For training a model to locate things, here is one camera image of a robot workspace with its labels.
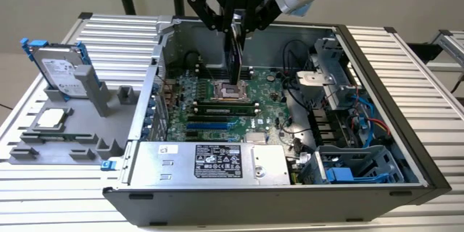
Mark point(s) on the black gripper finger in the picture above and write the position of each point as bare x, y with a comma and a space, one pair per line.
202, 6
262, 12

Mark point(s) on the green graphics card black fan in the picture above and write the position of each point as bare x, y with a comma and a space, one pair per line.
234, 61

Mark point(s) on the black round speaker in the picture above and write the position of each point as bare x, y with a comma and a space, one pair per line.
192, 58

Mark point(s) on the silver coin battery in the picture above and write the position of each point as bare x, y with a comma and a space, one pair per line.
269, 77

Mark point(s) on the silver metal drive cage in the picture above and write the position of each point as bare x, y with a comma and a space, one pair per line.
325, 63

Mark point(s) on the CPU socket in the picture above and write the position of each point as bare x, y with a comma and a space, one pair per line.
226, 92

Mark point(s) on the black table end cap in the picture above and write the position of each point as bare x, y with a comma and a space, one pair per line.
85, 15
389, 30

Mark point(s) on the green motherboard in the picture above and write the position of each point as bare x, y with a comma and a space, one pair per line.
268, 101

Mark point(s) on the RAM stick with white label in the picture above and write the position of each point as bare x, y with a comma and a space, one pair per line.
224, 111

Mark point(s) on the blue card retention clip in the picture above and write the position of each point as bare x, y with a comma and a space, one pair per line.
145, 132
149, 103
148, 121

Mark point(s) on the long black expansion slot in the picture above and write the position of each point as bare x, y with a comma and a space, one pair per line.
208, 119

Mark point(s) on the blue expansion slot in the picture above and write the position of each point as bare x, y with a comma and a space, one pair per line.
208, 126

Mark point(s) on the hard disk in blue carrier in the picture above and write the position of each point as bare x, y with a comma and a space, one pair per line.
57, 69

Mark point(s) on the silver finned chipset heatsink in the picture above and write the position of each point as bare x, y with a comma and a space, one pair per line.
256, 137

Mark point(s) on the short black expansion slot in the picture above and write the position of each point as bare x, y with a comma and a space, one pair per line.
192, 134

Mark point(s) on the grey plastic parts rack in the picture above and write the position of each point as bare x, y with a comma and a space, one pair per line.
78, 123

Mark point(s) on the silver CPU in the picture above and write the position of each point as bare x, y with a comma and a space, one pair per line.
50, 118

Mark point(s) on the silver power supply unit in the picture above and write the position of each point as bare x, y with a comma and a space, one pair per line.
181, 166

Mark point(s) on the blue plastic drive carrier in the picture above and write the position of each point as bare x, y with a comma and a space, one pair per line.
338, 175

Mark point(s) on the blue case latch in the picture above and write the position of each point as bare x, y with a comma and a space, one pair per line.
106, 165

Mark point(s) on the open black PC case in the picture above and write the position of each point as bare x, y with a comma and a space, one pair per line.
253, 204

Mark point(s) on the black frame bracket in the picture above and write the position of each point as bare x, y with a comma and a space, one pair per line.
421, 51

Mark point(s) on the aluminium side frame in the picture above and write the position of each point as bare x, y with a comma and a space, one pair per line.
449, 41

